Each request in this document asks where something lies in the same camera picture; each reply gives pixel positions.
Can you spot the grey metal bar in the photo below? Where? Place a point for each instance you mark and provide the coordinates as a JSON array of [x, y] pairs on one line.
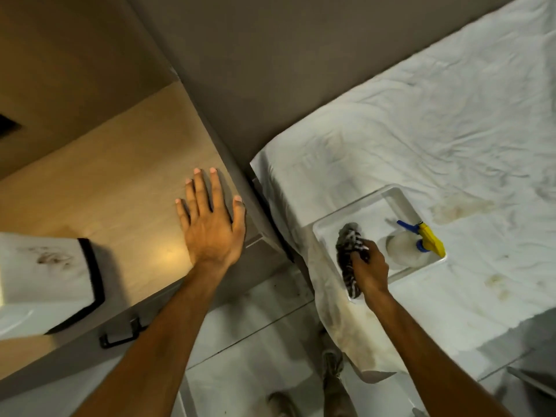
[[532, 382]]

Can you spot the person's right forearm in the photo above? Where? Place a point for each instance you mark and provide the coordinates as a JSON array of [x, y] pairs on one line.
[[430, 360]]

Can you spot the person's leg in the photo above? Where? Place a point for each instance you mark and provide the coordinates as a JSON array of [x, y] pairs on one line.
[[339, 397]]

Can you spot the person's right fingers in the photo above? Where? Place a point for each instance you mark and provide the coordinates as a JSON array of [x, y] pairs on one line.
[[360, 255]]

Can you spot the person's left little finger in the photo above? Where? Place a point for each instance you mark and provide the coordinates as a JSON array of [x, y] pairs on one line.
[[182, 214]]

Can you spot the black and white striped cloth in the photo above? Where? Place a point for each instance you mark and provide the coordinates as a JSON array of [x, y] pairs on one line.
[[347, 256]]

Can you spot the spray bottle with yellow trigger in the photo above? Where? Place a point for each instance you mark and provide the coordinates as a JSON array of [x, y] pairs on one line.
[[410, 247]]

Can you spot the person's left middle finger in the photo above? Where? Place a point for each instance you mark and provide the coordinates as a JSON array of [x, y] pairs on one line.
[[202, 191]]

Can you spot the person's left hand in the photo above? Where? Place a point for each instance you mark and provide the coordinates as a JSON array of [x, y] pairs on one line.
[[213, 236]]

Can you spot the white box with black trim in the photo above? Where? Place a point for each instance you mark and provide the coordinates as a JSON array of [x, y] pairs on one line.
[[43, 282]]

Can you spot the light wooden cabinet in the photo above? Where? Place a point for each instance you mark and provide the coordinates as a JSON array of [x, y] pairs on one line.
[[113, 182]]

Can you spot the person's right hand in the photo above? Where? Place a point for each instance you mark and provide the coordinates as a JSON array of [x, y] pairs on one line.
[[372, 270]]

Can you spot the white stained bed sheet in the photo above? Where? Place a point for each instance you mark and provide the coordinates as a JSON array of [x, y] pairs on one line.
[[434, 138]]

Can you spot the person's left thumb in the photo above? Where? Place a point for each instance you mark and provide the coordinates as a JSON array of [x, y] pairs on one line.
[[239, 213]]

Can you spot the white rectangular tray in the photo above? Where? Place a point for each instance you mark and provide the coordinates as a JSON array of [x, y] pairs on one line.
[[373, 219]]

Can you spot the person's left forearm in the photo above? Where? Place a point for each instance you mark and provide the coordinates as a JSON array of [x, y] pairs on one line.
[[160, 343]]

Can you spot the person's grey shoe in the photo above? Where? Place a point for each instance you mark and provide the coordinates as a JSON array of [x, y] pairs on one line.
[[332, 363], [282, 406]]

